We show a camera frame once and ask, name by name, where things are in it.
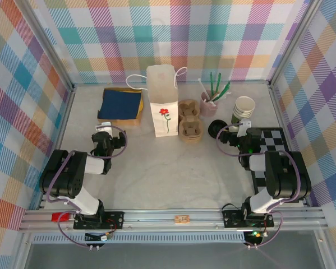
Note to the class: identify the black white chessboard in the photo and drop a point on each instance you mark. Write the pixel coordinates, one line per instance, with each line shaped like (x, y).
(274, 137)

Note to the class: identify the cardboard napkin box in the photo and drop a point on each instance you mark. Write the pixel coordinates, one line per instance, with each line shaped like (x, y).
(120, 122)

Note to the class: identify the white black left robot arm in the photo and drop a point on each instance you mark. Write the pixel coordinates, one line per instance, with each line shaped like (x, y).
(69, 173)

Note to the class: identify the small brown tag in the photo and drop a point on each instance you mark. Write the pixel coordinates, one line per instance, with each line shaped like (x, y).
(182, 219)

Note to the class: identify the white stirrer stick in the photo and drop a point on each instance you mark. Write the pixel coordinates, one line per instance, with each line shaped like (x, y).
(203, 87)

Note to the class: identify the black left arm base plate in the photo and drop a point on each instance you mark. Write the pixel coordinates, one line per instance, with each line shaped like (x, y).
(114, 220)

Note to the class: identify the stack of pulp cup carriers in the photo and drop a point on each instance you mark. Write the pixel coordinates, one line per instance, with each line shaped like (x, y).
(190, 123)

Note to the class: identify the green stirrer stick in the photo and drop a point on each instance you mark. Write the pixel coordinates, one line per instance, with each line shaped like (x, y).
(212, 84)
(219, 84)

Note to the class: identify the small connector board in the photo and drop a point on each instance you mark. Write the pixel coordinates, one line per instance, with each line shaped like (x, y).
(100, 237)
(256, 234)

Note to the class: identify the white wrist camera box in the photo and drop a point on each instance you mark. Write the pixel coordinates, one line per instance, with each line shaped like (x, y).
(107, 128)
(244, 127)

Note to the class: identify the yellow paper napkin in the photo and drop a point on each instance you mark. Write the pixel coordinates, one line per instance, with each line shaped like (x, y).
(141, 103)

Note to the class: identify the blue paper napkin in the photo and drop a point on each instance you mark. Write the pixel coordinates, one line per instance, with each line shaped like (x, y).
(120, 103)

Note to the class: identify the green-tipped wrapped straw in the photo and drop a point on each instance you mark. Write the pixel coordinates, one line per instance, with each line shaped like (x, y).
(226, 88)

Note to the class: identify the aluminium frame post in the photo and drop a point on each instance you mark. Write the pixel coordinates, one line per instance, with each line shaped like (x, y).
(48, 47)
(294, 42)

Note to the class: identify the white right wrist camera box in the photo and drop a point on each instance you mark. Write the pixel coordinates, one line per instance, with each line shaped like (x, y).
(244, 127)

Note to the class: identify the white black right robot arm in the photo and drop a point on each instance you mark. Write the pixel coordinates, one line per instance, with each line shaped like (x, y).
(285, 173)

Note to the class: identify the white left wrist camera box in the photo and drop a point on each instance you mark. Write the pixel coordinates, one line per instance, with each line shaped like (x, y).
(107, 128)

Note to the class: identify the stack of green paper cups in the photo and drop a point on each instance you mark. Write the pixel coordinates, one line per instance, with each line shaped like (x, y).
(244, 106)

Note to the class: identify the stack of black cup lids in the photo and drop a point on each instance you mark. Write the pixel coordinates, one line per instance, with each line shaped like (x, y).
(214, 129)

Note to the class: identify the pink straw holder cup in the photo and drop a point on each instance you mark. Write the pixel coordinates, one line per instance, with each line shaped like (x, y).
(208, 109)

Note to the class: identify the white flower paper bag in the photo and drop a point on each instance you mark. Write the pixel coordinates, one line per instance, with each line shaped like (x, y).
(162, 112)

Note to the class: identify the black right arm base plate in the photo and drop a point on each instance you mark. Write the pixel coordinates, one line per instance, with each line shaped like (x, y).
(232, 218)

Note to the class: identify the red plastic block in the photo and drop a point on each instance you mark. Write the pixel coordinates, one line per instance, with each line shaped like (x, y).
(60, 217)

